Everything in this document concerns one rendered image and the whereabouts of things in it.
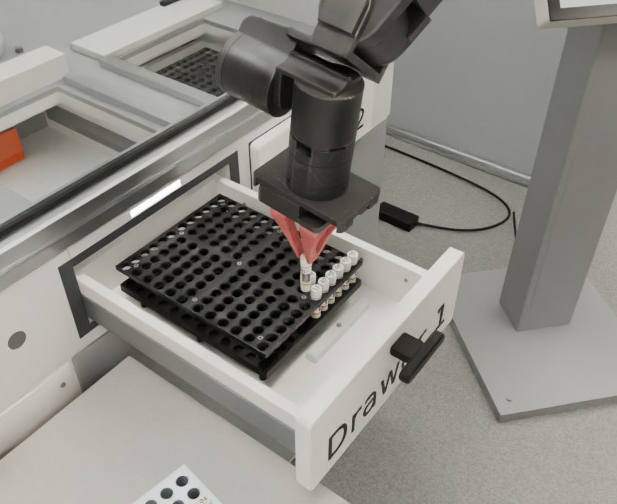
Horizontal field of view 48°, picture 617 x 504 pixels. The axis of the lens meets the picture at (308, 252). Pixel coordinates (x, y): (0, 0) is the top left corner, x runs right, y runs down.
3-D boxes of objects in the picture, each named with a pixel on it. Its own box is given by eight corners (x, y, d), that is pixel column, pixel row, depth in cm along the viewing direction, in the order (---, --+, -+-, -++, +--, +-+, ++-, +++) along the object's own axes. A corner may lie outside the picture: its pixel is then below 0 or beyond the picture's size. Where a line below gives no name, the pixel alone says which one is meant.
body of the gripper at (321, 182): (293, 157, 68) (299, 92, 63) (379, 204, 64) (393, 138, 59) (250, 188, 64) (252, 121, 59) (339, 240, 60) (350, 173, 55)
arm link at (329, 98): (339, 96, 52) (380, 68, 56) (268, 62, 55) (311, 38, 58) (329, 169, 57) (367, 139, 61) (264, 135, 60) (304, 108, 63)
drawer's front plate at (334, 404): (452, 319, 84) (466, 250, 77) (309, 494, 67) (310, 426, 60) (439, 312, 85) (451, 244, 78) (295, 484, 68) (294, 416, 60)
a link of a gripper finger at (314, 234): (294, 221, 74) (301, 149, 67) (349, 253, 71) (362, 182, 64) (252, 255, 70) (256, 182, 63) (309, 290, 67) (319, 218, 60)
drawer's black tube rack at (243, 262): (360, 300, 84) (362, 260, 80) (267, 394, 74) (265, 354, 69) (223, 231, 94) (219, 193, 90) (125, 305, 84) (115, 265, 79)
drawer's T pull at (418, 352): (445, 341, 71) (446, 331, 70) (407, 387, 66) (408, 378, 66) (414, 325, 73) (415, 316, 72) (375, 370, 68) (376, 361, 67)
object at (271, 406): (434, 311, 83) (440, 274, 79) (305, 463, 68) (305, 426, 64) (192, 194, 101) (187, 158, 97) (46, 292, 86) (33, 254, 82)
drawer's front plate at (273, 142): (371, 129, 118) (375, 69, 111) (262, 212, 100) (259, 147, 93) (363, 126, 119) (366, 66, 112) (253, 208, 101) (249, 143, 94)
